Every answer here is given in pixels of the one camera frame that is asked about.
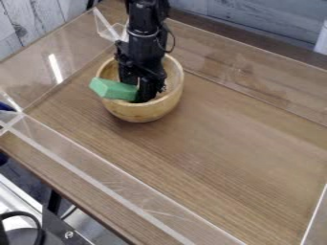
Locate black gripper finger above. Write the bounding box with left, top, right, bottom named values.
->
left=136, top=76, right=165, bottom=103
left=118, top=61, right=137, bottom=85

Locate green rectangular block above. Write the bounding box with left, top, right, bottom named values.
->
left=89, top=78, right=137, bottom=101

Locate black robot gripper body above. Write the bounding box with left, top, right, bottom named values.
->
left=113, top=32, right=168, bottom=90

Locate clear acrylic tray enclosure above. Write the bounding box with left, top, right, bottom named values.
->
left=0, top=14, right=327, bottom=245

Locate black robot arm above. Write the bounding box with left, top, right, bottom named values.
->
left=114, top=0, right=169, bottom=102

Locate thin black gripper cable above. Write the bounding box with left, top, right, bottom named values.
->
left=154, top=25, right=176, bottom=55

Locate light wooden bowl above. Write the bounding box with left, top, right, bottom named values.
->
left=94, top=52, right=185, bottom=123

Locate black cable lower left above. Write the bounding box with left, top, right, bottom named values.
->
left=0, top=210, right=45, bottom=245

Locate black table leg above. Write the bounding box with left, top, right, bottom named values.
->
left=46, top=190, right=62, bottom=214

